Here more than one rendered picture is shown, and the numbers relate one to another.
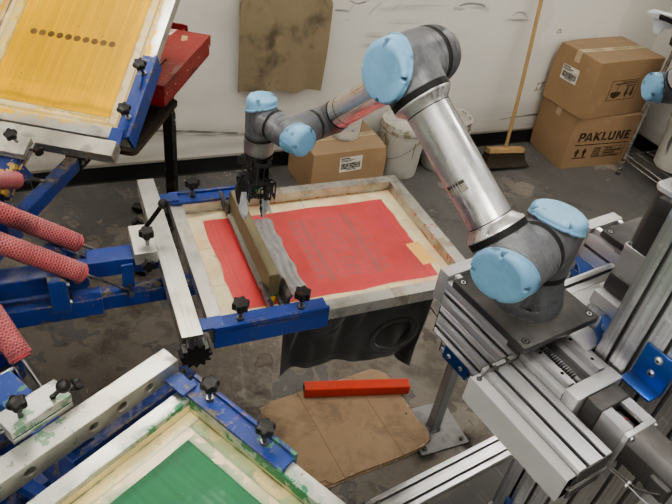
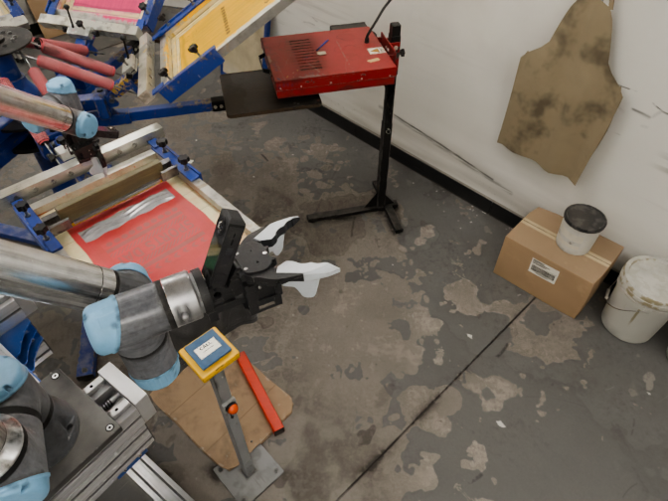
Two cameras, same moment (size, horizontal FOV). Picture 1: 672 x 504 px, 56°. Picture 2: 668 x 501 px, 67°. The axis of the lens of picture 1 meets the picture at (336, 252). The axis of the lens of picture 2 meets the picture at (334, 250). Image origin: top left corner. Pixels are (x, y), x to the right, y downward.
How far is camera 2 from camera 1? 2.26 m
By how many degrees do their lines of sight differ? 53
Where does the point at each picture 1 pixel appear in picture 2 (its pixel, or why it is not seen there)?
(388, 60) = not seen: outside the picture
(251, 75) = (511, 132)
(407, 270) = not seen: hidden behind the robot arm
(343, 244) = (158, 245)
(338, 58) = (618, 164)
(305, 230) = (167, 219)
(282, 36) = (554, 109)
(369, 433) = (219, 418)
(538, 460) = not seen: outside the picture
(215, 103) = (481, 142)
